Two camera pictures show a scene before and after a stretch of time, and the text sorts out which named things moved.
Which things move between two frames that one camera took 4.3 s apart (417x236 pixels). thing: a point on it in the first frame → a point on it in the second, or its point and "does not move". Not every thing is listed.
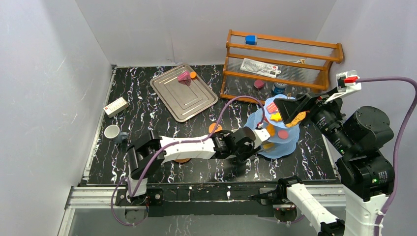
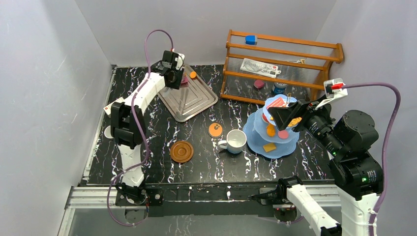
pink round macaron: [282, 134] does not move
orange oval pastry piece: [271, 130] does not move
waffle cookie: [300, 117] does not move
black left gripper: [244, 141] → [182, 75]
